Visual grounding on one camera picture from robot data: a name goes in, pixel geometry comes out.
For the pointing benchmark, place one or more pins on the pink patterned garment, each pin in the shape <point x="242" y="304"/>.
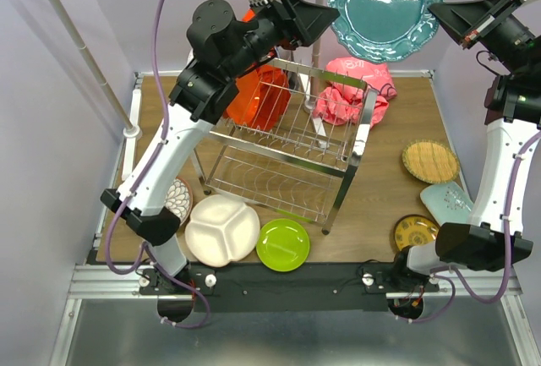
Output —
<point x="339" y="104"/>

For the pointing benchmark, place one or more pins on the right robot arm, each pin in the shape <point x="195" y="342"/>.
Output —
<point x="491" y="239"/>

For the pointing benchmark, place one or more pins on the black base bar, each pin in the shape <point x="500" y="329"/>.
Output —
<point x="252" y="287"/>

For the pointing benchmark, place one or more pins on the woven bamboo plate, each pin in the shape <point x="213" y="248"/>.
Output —
<point x="430" y="161"/>

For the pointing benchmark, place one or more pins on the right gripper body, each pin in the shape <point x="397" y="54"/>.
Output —
<point x="505" y="35"/>

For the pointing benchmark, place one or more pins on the teal scalloped plate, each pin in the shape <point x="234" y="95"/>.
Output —
<point x="384" y="31"/>

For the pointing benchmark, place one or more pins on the pale blue square plate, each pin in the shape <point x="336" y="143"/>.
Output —
<point x="447" y="202"/>

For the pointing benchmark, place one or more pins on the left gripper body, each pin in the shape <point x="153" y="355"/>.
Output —
<point x="284" y="31"/>

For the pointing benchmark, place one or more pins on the white divided plate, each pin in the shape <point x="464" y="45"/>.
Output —
<point x="222" y="230"/>

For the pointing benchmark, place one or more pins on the floral brown rim plate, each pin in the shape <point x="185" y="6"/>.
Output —
<point x="180" y="199"/>

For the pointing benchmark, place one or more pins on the lime green plate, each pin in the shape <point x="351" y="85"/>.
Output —
<point x="283" y="245"/>

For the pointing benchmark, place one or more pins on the orange garment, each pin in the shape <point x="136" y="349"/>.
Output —
<point x="274" y="96"/>

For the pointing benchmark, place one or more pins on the white clothes rail frame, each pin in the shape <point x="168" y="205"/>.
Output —
<point x="118" y="32"/>

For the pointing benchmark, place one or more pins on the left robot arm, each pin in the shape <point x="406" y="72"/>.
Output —
<point x="225" y="48"/>

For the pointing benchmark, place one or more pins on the yellow black patterned plate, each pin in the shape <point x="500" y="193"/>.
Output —
<point x="414" y="230"/>

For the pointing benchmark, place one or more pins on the steel two-tier dish rack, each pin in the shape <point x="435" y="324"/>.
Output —
<point x="303" y="167"/>

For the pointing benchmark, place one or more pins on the orange plate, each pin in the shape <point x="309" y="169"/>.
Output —
<point x="246" y="103"/>

